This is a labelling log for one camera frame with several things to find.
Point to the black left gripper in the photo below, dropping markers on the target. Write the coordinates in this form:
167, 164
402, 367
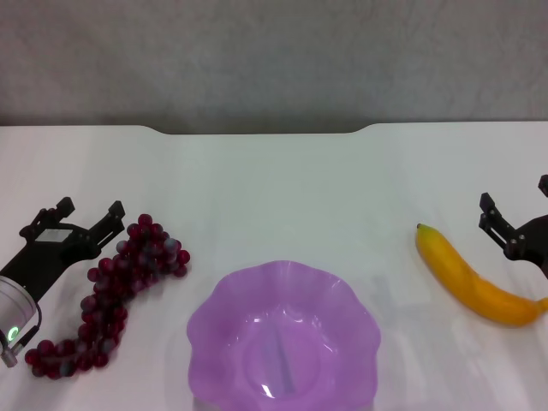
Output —
47, 254

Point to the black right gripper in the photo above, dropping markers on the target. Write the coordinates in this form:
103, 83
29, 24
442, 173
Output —
531, 242

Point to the dark red grape bunch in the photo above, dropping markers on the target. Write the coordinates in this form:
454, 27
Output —
115, 278

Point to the yellow banana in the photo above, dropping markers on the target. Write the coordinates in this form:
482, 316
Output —
462, 278

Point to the purple translucent wavy bowl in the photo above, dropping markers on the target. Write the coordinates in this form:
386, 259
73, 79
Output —
240, 308

